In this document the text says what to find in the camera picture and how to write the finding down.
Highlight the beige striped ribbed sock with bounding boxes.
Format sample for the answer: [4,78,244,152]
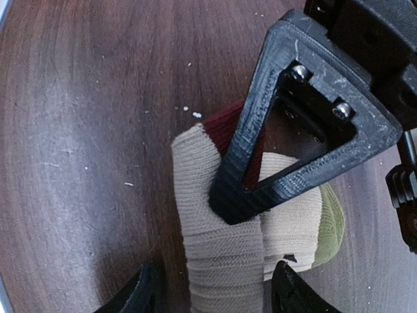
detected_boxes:
[170,99,346,313]

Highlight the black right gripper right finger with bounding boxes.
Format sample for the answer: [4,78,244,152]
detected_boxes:
[271,261,341,313]

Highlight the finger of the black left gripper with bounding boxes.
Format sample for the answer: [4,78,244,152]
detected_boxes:
[208,10,403,225]

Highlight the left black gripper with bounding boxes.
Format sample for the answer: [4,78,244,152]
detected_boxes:
[304,0,416,130]

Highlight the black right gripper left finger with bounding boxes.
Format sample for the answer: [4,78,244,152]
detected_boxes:
[96,261,160,313]

